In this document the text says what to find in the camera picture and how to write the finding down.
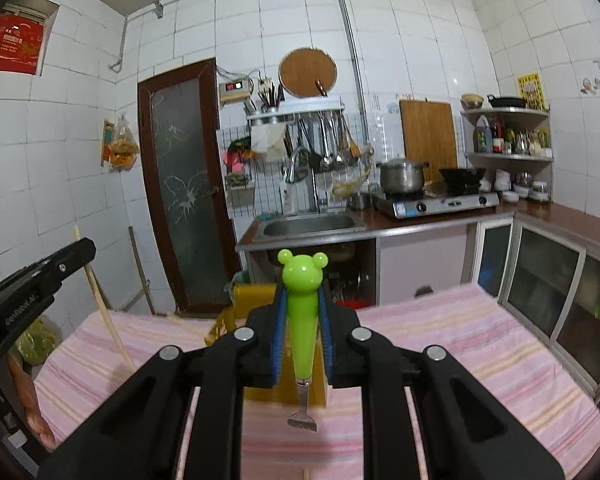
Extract grey wall pipe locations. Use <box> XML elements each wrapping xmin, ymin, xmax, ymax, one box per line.
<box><xmin>330</xmin><ymin>0</ymin><xmax>368</xmax><ymax>146</ymax></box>

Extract wire grid wall panel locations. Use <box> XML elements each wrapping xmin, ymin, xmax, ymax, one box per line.
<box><xmin>220</xmin><ymin>115</ymin><xmax>376</xmax><ymax>211</ymax></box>

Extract wall decal stickers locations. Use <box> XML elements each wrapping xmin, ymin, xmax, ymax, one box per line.
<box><xmin>580</xmin><ymin>57</ymin><xmax>600</xmax><ymax>96</ymax></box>

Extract metal wall rack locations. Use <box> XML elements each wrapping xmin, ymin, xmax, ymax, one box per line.
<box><xmin>246</xmin><ymin>97</ymin><xmax>346</xmax><ymax>128</ymax></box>

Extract black wok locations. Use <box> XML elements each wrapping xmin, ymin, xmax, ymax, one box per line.
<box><xmin>438</xmin><ymin>166</ymin><xmax>487</xmax><ymax>187</ymax></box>

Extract wooden chopstick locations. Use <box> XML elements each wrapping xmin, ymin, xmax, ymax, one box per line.
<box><xmin>73</xmin><ymin>226</ymin><xmax>136</xmax><ymax>372</ymax></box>

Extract cooking oil bottle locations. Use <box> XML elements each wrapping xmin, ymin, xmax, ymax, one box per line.
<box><xmin>475</xmin><ymin>115</ymin><xmax>492</xmax><ymax>154</ymax></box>

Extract red cardboard box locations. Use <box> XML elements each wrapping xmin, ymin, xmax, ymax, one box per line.
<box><xmin>0</xmin><ymin>14</ymin><xmax>46</xmax><ymax>72</ymax></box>

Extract hanging plastic snack bag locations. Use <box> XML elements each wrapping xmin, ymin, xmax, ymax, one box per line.
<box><xmin>101</xmin><ymin>115</ymin><xmax>140</xmax><ymax>173</ymax></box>

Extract yellow slotted utensil holder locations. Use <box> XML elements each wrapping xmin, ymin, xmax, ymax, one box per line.
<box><xmin>203</xmin><ymin>282</ymin><xmax>331</xmax><ymax>407</ymax></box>

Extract yellow plastic bag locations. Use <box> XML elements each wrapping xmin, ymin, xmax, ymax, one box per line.
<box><xmin>15</xmin><ymin>320</ymin><xmax>57</xmax><ymax>366</ymax></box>

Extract steel cooking pot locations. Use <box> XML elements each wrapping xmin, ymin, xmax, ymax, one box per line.
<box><xmin>376</xmin><ymin>158</ymin><xmax>429</xmax><ymax>195</ymax></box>

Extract yellow wall poster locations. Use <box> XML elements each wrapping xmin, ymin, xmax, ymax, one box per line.
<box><xmin>516</xmin><ymin>72</ymin><xmax>548</xmax><ymax>111</ymax></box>

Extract glass door kitchen cabinet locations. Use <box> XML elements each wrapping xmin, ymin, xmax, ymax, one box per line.
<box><xmin>472</xmin><ymin>205</ymin><xmax>600</xmax><ymax>391</ymax></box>

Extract brown wooden stick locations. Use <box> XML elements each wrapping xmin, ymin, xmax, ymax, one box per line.
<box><xmin>129</xmin><ymin>226</ymin><xmax>156</xmax><ymax>313</ymax></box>

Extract row of hanging kitchen utensils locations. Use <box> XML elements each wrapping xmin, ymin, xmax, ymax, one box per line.
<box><xmin>297</xmin><ymin>112</ymin><xmax>362</xmax><ymax>172</ymax></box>

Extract brown frosted glass door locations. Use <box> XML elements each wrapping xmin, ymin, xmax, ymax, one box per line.
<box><xmin>137</xmin><ymin>58</ymin><xmax>241</xmax><ymax>316</ymax></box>

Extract black pan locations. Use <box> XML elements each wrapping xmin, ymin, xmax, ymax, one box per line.
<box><xmin>486</xmin><ymin>94</ymin><xmax>528</xmax><ymax>109</ymax></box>

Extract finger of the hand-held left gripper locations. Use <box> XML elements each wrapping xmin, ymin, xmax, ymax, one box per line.
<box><xmin>10</xmin><ymin>237</ymin><xmax>97</xmax><ymax>306</ymax></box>

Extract wooden cutting board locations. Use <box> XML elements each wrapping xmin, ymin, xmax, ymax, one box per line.
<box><xmin>399</xmin><ymin>100</ymin><xmax>458</xmax><ymax>183</ymax></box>

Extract round bamboo board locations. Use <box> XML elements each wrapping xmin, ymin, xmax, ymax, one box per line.
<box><xmin>278</xmin><ymin>47</ymin><xmax>338</xmax><ymax>98</ymax></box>

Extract steel sink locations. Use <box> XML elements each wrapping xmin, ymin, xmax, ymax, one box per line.
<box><xmin>257</xmin><ymin>211</ymin><xmax>368</xmax><ymax>238</ymax></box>

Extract white hanging cloth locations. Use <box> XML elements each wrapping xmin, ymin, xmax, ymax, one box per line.
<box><xmin>251</xmin><ymin>125</ymin><xmax>287</xmax><ymax>162</ymax></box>

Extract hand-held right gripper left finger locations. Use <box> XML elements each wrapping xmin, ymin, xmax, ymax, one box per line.
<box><xmin>39</xmin><ymin>287</ymin><xmax>291</xmax><ymax>480</ymax></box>

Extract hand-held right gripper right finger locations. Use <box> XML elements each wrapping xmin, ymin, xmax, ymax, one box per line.
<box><xmin>320</xmin><ymin>287</ymin><xmax>565</xmax><ymax>480</ymax></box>

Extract red hanging gloves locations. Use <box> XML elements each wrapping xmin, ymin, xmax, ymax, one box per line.
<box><xmin>223</xmin><ymin>139</ymin><xmax>253</xmax><ymax>173</ymax></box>

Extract metal chopstick cup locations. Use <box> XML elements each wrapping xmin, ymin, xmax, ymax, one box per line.
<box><xmin>257</xmin><ymin>77</ymin><xmax>284</xmax><ymax>112</ymax></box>

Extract steel gas stove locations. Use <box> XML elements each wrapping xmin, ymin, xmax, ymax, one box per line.
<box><xmin>371</xmin><ymin>187</ymin><xmax>501</xmax><ymax>220</ymax></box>

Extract steel faucet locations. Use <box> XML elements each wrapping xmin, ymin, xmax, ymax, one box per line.
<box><xmin>285</xmin><ymin>149</ymin><xmax>328</xmax><ymax>213</ymax></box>

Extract pink striped table cloth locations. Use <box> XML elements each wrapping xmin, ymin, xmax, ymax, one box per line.
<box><xmin>32</xmin><ymin>282</ymin><xmax>600</xmax><ymax>480</ymax></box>

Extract white wall meter box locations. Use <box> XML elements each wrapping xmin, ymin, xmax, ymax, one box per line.
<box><xmin>218</xmin><ymin>80</ymin><xmax>251</xmax><ymax>106</ymax></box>

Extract green bear-handle fork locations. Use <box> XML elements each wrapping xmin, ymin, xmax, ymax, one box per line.
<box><xmin>277</xmin><ymin>249</ymin><xmax>329</xmax><ymax>433</ymax></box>

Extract person's left hand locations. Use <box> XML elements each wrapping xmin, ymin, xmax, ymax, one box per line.
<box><xmin>7</xmin><ymin>354</ymin><xmax>57</xmax><ymax>451</ymax></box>

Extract metal corner shelf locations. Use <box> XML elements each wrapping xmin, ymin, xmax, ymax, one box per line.
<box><xmin>460</xmin><ymin>106</ymin><xmax>555</xmax><ymax>162</ymax></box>

